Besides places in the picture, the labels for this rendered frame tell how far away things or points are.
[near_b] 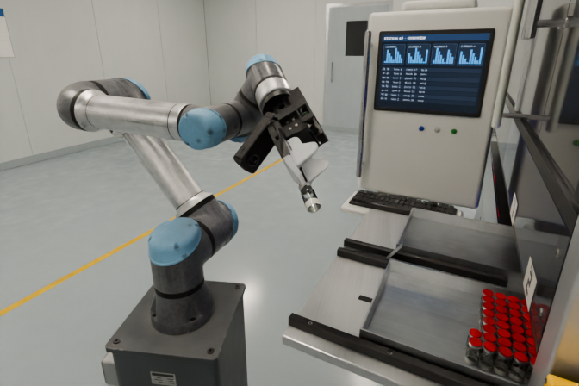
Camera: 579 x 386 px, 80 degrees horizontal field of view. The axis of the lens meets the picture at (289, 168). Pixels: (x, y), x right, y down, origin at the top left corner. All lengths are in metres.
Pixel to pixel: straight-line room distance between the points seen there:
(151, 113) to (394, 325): 0.64
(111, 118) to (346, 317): 0.64
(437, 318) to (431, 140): 0.84
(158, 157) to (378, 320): 0.64
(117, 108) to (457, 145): 1.20
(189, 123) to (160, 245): 0.30
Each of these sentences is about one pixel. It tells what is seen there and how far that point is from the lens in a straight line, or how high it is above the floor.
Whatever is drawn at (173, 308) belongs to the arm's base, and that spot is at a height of 0.85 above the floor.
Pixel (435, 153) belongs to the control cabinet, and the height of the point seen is 1.01.
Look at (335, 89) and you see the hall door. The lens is 6.43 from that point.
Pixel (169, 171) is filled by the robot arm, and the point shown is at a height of 1.11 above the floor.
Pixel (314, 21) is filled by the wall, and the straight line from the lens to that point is 6.59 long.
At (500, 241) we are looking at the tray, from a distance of 1.20.
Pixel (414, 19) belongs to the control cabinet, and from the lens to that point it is 1.49.
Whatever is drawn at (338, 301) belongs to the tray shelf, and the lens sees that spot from 0.83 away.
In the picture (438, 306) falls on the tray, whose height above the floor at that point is 0.88.
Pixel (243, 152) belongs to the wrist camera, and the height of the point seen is 1.24.
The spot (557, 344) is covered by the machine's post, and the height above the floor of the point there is 1.06.
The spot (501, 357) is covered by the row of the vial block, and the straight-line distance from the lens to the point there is 0.75.
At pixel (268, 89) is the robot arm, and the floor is 1.34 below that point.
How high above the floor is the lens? 1.40
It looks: 19 degrees down
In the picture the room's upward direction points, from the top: straight up
